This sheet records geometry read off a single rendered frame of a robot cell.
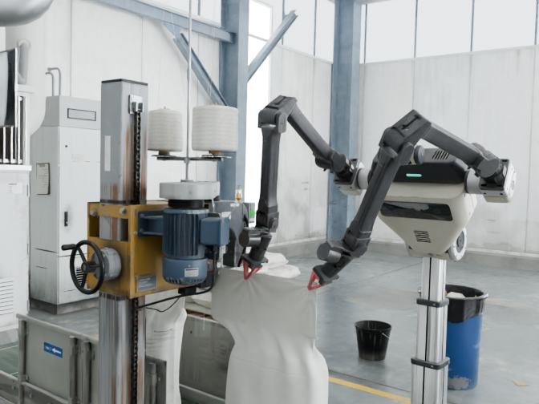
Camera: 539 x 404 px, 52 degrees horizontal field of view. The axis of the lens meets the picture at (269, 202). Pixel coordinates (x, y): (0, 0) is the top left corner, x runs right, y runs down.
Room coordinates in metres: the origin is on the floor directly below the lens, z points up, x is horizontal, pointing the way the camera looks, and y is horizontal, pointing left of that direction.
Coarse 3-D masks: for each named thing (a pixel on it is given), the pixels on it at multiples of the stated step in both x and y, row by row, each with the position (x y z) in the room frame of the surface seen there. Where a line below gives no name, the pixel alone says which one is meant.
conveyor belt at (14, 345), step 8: (8, 344) 3.31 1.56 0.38; (16, 344) 3.31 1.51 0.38; (0, 352) 3.16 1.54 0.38; (8, 352) 3.16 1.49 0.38; (16, 352) 3.17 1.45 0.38; (0, 360) 3.03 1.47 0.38; (8, 360) 3.03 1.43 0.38; (16, 360) 3.03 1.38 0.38; (0, 368) 2.91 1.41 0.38; (8, 368) 2.91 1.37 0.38; (16, 368) 2.91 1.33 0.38; (16, 376) 2.80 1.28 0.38; (184, 400) 2.55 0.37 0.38
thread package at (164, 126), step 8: (152, 112) 2.08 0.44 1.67; (160, 112) 2.07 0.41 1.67; (168, 112) 2.08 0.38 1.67; (176, 112) 2.10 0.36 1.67; (152, 120) 2.08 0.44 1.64; (160, 120) 2.07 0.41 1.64; (168, 120) 2.07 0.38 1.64; (176, 120) 2.10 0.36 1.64; (152, 128) 2.08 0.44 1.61; (160, 128) 2.07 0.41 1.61; (168, 128) 2.07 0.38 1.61; (176, 128) 2.10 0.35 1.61; (152, 136) 2.07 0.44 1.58; (160, 136) 2.06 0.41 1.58; (168, 136) 2.07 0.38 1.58; (176, 136) 2.09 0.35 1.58; (152, 144) 2.07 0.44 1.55; (160, 144) 2.06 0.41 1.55; (168, 144) 2.07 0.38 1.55; (176, 144) 2.09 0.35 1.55
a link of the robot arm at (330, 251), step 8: (328, 240) 1.80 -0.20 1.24; (344, 240) 1.86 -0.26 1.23; (320, 248) 1.81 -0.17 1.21; (328, 248) 1.78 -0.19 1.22; (336, 248) 1.79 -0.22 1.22; (344, 248) 1.81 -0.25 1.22; (360, 248) 1.79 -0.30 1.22; (320, 256) 1.80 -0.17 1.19; (328, 256) 1.78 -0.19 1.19; (336, 256) 1.80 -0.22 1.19; (352, 256) 1.81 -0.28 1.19
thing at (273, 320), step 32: (224, 288) 2.17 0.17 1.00; (256, 288) 2.07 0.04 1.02; (288, 288) 1.98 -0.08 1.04; (224, 320) 2.16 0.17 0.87; (256, 320) 2.07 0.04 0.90; (288, 320) 1.98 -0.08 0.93; (256, 352) 1.98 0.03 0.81; (288, 352) 1.92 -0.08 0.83; (256, 384) 1.96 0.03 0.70; (288, 384) 1.88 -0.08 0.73; (320, 384) 1.89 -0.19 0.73
